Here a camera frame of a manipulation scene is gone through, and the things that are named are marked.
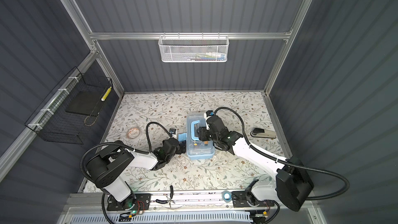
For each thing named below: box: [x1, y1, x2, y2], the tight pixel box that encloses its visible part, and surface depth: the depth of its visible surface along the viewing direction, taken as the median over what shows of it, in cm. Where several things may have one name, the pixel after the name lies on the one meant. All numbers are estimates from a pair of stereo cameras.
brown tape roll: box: [126, 126, 141, 139], surface depth 100 cm
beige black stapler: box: [250, 127, 277, 139], surface depth 98 cm
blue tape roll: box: [221, 189, 233, 204], surface depth 77 cm
